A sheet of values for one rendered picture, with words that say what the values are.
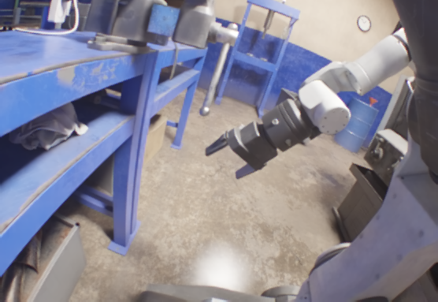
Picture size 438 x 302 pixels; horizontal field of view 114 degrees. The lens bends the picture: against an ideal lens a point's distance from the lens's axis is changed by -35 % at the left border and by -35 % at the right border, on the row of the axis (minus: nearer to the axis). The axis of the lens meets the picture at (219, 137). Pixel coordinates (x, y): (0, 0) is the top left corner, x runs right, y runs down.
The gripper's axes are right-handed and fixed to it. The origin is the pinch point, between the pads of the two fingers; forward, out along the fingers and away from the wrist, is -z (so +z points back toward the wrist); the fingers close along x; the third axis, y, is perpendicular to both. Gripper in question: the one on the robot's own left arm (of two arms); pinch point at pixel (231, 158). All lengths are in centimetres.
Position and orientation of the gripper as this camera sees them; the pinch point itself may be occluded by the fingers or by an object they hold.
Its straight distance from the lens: 49.9
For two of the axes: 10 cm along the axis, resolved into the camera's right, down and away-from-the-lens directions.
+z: 7.6, -5.1, -4.1
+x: 6.5, 5.6, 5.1
